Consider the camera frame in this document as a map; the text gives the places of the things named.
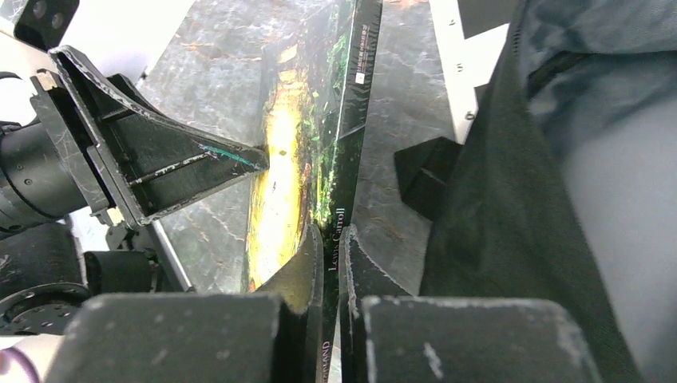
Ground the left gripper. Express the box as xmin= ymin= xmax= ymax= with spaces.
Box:
xmin=30 ymin=45 xmax=269 ymax=229

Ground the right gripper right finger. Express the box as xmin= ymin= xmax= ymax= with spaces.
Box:
xmin=338 ymin=226 xmax=600 ymax=382

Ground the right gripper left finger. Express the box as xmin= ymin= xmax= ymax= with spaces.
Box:
xmin=46 ymin=224 xmax=323 ymax=382

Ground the black backpack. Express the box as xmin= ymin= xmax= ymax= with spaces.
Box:
xmin=419 ymin=1 xmax=676 ymax=382

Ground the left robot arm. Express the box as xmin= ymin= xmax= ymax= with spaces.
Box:
xmin=1 ymin=45 xmax=269 ymax=336

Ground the black white chessboard mat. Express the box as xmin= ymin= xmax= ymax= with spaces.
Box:
xmin=429 ymin=0 xmax=517 ymax=144

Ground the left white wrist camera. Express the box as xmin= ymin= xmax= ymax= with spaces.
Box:
xmin=0 ymin=0 xmax=81 ymax=125

